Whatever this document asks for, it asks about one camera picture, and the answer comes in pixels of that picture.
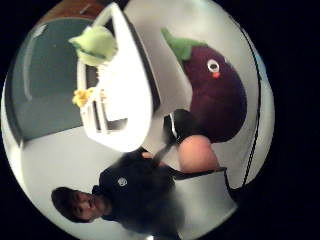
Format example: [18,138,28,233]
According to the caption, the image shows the small yellow plush toy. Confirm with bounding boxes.
[71,87,96,109]

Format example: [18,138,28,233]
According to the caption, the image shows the black band with white stripe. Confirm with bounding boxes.
[162,108,198,148]

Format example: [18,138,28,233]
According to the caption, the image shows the green plush toy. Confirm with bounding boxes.
[68,25,118,68]

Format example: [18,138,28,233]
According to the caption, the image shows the purple eggplant plush toy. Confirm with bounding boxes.
[160,27,248,144]

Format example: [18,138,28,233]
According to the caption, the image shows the the person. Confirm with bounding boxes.
[50,147,186,240]

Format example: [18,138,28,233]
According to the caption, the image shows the thin black cable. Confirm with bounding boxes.
[168,20,264,201]

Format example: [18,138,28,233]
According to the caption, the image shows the white wire basket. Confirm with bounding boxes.
[75,2,155,153]

